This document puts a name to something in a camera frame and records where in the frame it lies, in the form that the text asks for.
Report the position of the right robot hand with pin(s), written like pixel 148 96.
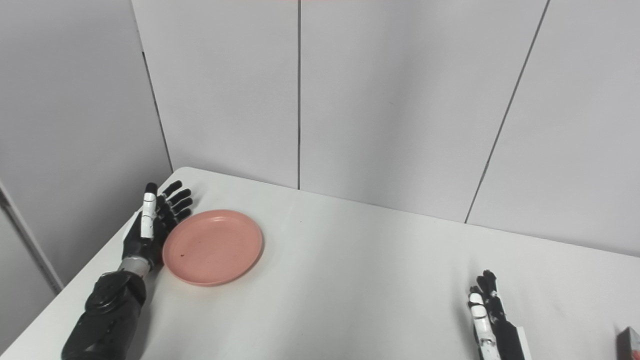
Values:
pixel 492 322

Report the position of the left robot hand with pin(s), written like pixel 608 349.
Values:
pixel 150 227

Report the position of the pink plate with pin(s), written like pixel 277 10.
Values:
pixel 212 247

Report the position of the chocolate cake slice with fruit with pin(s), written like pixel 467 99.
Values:
pixel 628 344

